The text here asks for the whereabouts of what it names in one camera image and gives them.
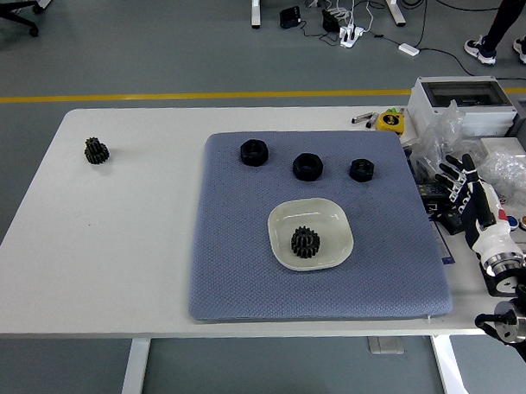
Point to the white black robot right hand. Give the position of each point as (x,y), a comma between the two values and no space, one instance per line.
(488,223)

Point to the large black gear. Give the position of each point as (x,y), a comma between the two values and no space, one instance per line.
(306,252)

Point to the black white button box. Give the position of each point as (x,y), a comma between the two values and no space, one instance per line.
(501,286)

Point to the flat white box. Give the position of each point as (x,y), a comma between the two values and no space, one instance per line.
(509,144)

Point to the small black hex nut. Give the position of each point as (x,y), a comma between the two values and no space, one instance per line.
(362,171)

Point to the grey under-table control box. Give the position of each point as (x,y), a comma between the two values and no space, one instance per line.
(385,345)

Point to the medium black hex nut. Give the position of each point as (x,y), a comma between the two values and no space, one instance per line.
(307,167)

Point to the large black hex nut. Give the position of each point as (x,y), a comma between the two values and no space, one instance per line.
(253,153)

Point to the black small device box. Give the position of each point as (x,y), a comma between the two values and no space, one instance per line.
(290,17)

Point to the blue push button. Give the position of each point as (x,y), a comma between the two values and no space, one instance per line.
(512,223)

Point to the black square module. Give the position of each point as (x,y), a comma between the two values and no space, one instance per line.
(452,222)

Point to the purple white card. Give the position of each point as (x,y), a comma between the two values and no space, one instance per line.
(444,249)

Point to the bubble wrap bundle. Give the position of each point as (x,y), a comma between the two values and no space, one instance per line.
(508,171)

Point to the black digital meter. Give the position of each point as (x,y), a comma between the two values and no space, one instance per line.
(431,191)

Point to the clear plastic bag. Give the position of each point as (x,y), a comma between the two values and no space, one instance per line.
(442,130)

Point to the yellow black tape measure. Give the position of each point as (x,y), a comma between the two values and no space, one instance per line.
(390,121)

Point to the white table leg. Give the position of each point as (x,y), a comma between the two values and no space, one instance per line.
(135,374)
(448,368)

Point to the short black marker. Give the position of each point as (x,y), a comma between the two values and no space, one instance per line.
(371,123)

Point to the white square dish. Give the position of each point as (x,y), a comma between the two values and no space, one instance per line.
(328,220)

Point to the silver black marker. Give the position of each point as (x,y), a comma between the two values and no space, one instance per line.
(363,118)

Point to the white floor adapter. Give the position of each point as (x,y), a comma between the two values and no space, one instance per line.
(408,49)

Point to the person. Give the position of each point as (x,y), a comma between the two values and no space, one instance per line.
(505,20)

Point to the white power strip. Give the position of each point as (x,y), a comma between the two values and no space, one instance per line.
(350,35)

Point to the white background desk leg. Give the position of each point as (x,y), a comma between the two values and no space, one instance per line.
(256,9)
(393,4)

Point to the blue-grey textured mat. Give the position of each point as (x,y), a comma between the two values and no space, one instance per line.
(248,271)

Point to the black power adapter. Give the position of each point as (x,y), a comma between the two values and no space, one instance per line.
(330,21)

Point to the black stepped double gear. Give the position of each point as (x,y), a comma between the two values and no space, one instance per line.
(97,152)

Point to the black office chair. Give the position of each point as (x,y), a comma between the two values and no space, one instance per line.
(6,11)

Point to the white electrical enclosure box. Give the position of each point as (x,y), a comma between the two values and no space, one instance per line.
(462,90)

